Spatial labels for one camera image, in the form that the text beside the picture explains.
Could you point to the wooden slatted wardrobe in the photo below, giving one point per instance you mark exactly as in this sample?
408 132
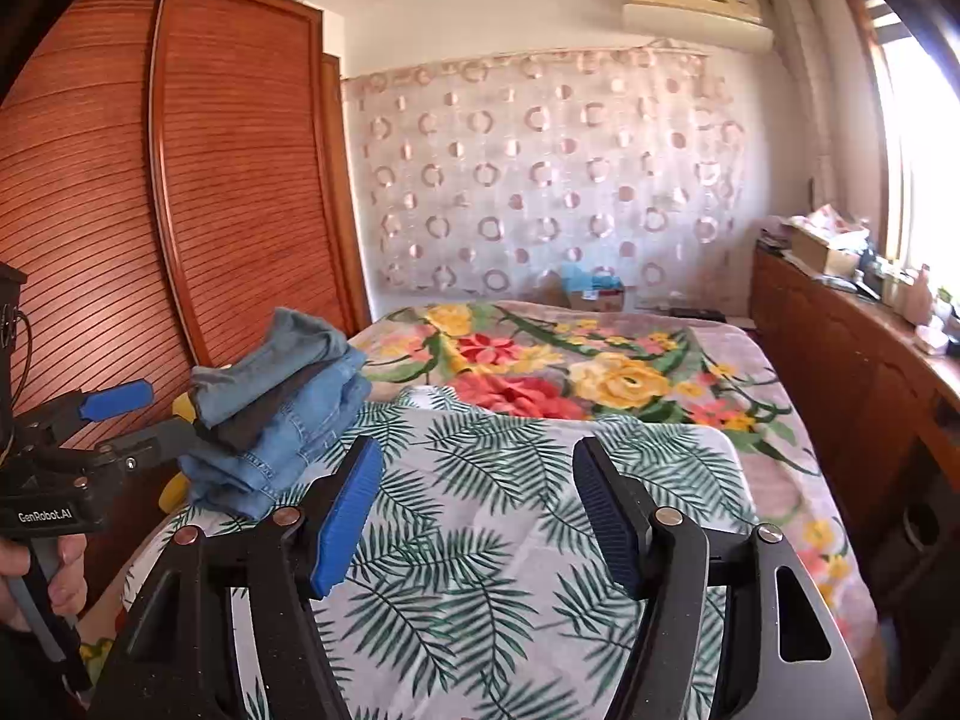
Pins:
187 202

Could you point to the leaf print bed sheet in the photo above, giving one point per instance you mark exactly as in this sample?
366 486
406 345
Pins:
480 480

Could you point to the window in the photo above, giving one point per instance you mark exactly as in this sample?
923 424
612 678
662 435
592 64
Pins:
922 165

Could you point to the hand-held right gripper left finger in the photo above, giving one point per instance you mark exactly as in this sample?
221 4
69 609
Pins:
349 517

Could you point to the folded blue jeans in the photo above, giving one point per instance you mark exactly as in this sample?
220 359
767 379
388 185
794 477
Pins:
247 480
322 405

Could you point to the folded black pants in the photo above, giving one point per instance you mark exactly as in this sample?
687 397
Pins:
255 420

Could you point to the black flat box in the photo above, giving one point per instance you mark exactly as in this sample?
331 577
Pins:
697 313

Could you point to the cardboard box with blue cloth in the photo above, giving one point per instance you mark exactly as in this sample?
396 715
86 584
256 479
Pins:
592 296

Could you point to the white tissue pack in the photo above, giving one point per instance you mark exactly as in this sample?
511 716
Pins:
934 341

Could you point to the open cardboard box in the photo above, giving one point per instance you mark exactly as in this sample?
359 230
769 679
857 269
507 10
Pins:
821 255

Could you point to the circle pattern curtain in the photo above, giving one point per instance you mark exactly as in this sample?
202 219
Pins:
525 165

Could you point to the grey-blue denim short pants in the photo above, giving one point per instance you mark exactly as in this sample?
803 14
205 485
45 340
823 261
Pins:
262 360

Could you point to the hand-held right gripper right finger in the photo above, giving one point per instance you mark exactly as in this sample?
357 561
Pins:
607 517

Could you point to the yellow plush toy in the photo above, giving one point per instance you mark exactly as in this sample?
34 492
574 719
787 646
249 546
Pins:
174 495

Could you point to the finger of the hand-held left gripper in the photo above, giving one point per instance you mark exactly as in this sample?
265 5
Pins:
120 399
161 439

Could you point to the wooden sideboard cabinet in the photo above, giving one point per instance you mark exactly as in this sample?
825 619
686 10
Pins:
825 360

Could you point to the white air conditioner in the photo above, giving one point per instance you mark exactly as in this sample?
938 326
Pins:
697 15

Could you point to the white window curtain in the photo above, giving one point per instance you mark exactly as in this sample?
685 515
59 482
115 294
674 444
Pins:
810 90

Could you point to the pink printed paper pile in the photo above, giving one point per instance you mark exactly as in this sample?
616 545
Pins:
821 216

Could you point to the person's left hand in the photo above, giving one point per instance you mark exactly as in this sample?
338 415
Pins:
67 577

